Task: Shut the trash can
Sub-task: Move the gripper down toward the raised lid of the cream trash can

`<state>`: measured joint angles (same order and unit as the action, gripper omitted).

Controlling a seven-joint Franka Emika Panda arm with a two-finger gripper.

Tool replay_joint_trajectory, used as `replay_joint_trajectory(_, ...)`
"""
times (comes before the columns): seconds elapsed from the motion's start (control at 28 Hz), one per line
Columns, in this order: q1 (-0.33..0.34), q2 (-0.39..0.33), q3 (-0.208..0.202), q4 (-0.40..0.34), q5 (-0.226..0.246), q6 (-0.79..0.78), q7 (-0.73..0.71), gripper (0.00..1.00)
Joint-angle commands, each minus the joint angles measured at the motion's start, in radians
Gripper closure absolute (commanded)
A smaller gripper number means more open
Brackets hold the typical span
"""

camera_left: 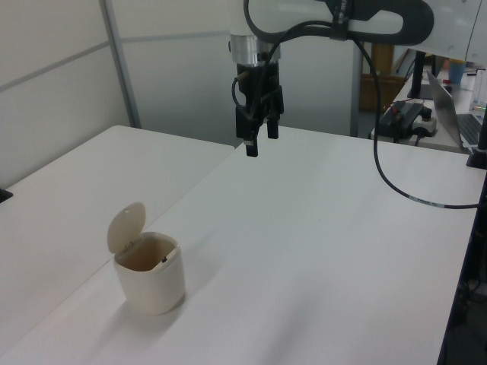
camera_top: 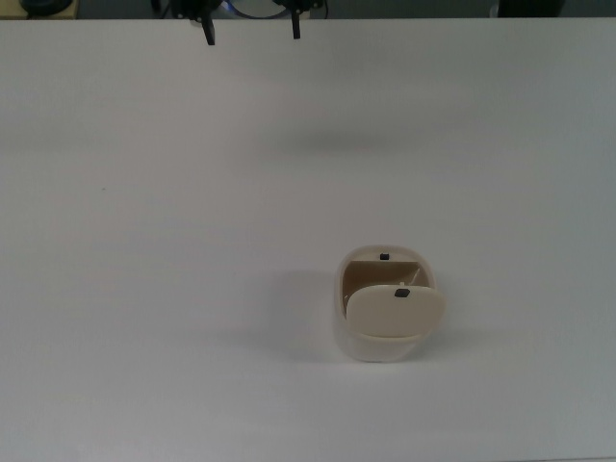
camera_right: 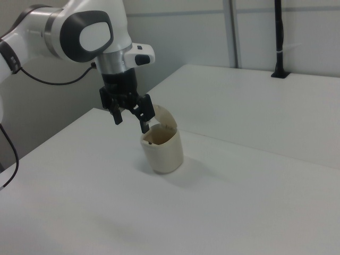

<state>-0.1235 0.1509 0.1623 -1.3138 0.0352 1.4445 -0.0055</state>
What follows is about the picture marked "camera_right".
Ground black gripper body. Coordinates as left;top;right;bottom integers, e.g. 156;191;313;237
99;67;141;110

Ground small cream lidded trash can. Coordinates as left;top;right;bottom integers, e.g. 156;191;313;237
140;104;184;175

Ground black pole with clamp base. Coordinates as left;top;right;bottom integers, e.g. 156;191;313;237
270;0;290;79

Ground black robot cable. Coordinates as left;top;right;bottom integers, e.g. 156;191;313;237
0;62;97;191

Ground grey partition frame post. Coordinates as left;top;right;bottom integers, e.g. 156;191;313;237
229;0;243;69

